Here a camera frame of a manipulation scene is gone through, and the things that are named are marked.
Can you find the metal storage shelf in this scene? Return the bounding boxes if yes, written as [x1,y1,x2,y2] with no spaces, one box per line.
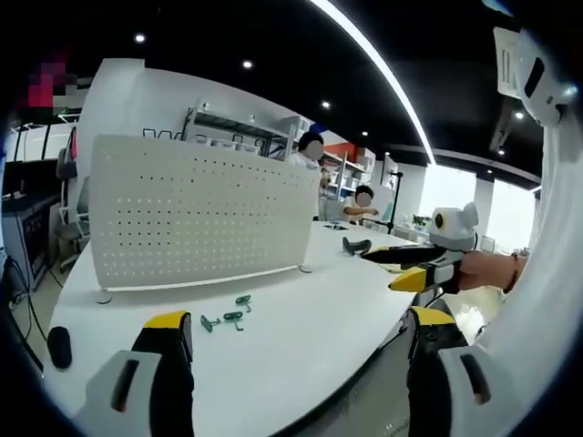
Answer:
[185,100,316,161]

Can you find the black oval object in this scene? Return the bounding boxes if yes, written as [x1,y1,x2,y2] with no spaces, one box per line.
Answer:
[46,325,74,371]

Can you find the dark equipment cabinet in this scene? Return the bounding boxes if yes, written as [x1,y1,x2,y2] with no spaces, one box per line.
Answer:
[0,194,61,293]

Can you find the person's right hand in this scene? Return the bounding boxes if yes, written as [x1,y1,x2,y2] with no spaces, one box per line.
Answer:
[456,251,515,292]

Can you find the dark red bracelet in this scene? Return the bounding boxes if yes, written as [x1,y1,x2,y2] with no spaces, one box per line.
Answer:
[502,252,521,295]

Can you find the white perforated mounting plate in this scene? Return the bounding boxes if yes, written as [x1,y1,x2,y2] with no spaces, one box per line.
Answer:
[88,133,322,306]

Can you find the black curved handle object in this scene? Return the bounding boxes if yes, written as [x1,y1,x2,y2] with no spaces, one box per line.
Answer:
[342,236,373,258]

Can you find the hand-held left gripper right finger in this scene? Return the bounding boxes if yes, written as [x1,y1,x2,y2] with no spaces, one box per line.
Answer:
[405,305,503,437]

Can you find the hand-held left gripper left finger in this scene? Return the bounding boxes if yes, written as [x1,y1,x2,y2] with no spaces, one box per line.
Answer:
[74,310,198,437]

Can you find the black camera stand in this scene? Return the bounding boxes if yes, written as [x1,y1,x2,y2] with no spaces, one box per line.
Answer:
[365,169,405,234]

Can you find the grey office chair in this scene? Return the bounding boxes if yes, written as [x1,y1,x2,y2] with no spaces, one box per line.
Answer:
[55,175,93,275]

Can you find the white worn chest device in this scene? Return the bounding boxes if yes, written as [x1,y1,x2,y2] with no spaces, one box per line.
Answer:
[493,25,577,128]

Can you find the long ceiling light strip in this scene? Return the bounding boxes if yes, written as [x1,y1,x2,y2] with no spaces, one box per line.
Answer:
[308,0,437,166]

